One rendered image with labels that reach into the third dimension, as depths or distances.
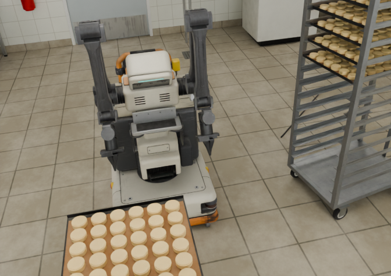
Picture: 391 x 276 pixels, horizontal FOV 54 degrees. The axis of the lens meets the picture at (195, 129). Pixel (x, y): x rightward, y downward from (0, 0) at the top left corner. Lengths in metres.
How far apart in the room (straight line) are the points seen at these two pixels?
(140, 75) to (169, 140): 0.45
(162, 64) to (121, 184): 0.91
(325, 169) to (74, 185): 1.78
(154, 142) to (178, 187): 0.40
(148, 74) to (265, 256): 1.24
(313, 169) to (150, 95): 1.32
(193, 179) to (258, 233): 0.51
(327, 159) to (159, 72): 1.50
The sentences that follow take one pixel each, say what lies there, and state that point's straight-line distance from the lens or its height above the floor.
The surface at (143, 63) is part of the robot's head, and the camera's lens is 1.85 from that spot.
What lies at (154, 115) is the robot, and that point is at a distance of 1.97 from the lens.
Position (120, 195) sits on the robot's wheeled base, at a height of 0.28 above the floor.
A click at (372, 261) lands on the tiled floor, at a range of 2.50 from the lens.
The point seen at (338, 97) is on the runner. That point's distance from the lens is 2.71.
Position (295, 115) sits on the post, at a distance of 2.54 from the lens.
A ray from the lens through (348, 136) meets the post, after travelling 2.21.
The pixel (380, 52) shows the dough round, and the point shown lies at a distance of 2.20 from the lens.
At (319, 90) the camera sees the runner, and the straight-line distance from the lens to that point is 2.57.
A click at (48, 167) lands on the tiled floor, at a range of 3.26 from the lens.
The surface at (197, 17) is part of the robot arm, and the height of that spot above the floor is 1.38.
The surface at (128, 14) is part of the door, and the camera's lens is 5.55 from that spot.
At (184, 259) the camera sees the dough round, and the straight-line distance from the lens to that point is 1.19.
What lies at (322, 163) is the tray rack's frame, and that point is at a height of 0.15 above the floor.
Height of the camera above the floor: 1.85
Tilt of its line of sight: 33 degrees down
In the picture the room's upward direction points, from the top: 3 degrees counter-clockwise
